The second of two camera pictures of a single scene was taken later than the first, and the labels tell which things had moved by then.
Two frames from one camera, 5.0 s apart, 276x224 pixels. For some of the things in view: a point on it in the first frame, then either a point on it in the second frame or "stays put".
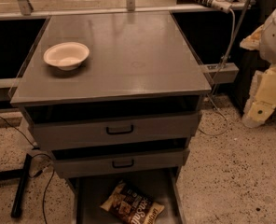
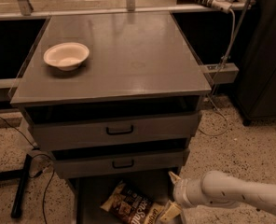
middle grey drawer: x=73 y=164 stays put
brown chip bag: x=131 y=205 stays put
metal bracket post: x=24 y=3 stays put
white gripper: x=275 y=40 -> x=180 y=191
